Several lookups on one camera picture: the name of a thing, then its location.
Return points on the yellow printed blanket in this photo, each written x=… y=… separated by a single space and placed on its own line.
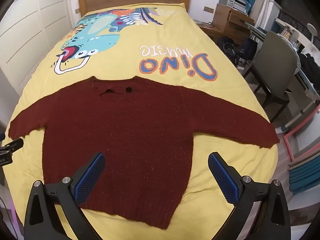
x=162 y=42

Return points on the wall socket plate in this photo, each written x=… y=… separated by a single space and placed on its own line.
x=208 y=9

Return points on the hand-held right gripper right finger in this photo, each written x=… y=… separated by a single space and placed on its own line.
x=225 y=177

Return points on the pink frame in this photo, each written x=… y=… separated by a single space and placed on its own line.
x=287 y=145

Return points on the white printer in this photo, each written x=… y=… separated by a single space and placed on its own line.
x=231 y=1

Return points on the dark red knit sweater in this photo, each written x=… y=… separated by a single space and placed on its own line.
x=130 y=135

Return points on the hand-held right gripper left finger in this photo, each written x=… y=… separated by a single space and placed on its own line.
x=87 y=180

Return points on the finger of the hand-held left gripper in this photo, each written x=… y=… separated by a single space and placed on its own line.
x=15 y=145

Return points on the white wardrobe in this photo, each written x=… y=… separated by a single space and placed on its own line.
x=30 y=30

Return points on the white desk lamp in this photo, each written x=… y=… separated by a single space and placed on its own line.
x=312 y=31

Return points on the black backpack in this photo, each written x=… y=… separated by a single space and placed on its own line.
x=228 y=48

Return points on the stack of teal grey mats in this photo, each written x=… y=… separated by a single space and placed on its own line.
x=306 y=175

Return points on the grey chair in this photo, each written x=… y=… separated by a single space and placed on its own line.
x=275 y=60

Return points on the black jacket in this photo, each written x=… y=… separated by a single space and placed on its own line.
x=310 y=67

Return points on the wooden dresser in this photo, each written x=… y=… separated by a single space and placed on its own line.
x=232 y=22

